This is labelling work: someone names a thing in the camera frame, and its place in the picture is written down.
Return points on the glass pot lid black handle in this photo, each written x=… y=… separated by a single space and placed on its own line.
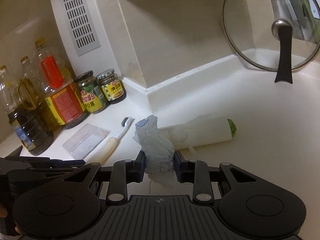
x=279 y=36

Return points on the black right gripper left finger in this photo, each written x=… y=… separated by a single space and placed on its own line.
x=121 y=174

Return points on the soy sauce bottle red handle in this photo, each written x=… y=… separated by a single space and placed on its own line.
x=60 y=92

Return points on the oil bottle gold cap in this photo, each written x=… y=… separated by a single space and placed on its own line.
x=31 y=86

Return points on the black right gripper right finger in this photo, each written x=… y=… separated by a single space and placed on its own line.
x=199 y=174

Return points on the clear plastic box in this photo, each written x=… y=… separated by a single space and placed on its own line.
x=84 y=141

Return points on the soybean paste jar black lid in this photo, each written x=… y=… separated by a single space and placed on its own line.
x=91 y=94

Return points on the sauce jar checkered lid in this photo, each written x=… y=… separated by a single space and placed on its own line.
x=111 y=86

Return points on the grey wall vent grille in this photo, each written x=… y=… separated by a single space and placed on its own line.
x=80 y=26

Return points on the sunflower oil bottle blue label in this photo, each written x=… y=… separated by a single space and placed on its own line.
x=26 y=121

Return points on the person hand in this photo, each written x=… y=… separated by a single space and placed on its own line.
x=4 y=214

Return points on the white tissue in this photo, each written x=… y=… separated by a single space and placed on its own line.
x=159 y=153

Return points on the white toothbrush cream handle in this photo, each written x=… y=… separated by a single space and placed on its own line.
x=108 y=147

